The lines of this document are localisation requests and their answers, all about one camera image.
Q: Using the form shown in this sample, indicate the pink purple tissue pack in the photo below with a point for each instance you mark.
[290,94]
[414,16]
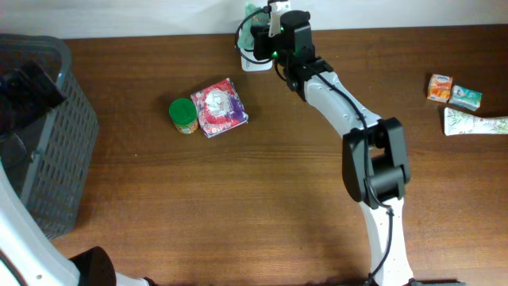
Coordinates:
[219,108]

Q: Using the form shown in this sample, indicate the grey plastic basket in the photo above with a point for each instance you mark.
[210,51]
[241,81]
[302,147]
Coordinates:
[47,162]

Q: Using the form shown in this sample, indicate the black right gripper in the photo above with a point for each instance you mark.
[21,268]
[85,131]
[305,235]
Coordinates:
[259,44]

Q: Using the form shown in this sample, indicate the teal wet wipes pack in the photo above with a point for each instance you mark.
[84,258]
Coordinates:
[246,39]

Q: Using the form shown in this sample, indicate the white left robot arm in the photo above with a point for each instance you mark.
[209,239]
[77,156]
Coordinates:
[29,258]

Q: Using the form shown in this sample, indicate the green lid jar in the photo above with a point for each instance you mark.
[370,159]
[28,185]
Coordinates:
[184,115]

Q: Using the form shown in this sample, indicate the orange tissue pack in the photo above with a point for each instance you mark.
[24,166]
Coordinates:
[439,88]

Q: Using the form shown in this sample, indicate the white floral cream tube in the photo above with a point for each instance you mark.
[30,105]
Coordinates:
[457,122]

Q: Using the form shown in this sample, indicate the white barcode scanner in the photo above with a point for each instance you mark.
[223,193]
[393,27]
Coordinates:
[252,65]

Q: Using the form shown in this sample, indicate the small teal tissue pack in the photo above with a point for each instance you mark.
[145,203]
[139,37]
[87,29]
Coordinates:
[469,99]

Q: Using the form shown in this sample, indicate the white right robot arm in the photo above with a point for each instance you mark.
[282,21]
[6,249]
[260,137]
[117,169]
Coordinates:
[375,166]

